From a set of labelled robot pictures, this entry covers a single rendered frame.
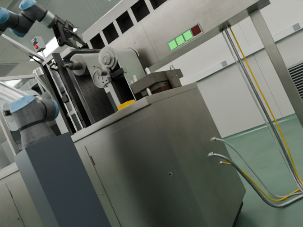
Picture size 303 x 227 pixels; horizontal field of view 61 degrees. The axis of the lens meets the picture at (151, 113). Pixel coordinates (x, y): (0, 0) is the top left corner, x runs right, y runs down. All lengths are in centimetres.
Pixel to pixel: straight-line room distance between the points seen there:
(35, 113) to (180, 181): 72
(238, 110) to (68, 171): 325
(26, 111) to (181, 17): 109
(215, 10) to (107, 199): 128
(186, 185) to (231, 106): 296
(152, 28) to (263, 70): 241
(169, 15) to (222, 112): 261
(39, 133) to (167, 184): 63
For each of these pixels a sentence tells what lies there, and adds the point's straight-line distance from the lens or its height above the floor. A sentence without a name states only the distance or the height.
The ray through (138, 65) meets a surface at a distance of 177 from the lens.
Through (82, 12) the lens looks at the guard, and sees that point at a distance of 215.
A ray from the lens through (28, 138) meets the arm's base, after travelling 123.
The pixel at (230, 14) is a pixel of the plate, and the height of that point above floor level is 116.
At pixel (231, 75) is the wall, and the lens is 405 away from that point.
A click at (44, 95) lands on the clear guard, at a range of 251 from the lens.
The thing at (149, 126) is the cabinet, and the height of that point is 77.
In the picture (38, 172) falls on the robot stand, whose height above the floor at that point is 79.
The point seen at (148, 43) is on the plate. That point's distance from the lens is 186.
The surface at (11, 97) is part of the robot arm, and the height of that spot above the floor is 118.
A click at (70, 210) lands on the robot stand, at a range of 119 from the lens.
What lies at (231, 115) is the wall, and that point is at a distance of 414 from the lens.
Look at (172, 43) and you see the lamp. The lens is 177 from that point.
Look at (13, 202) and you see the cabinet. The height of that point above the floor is 65.
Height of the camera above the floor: 79
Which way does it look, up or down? 1 degrees up
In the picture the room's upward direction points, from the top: 25 degrees counter-clockwise
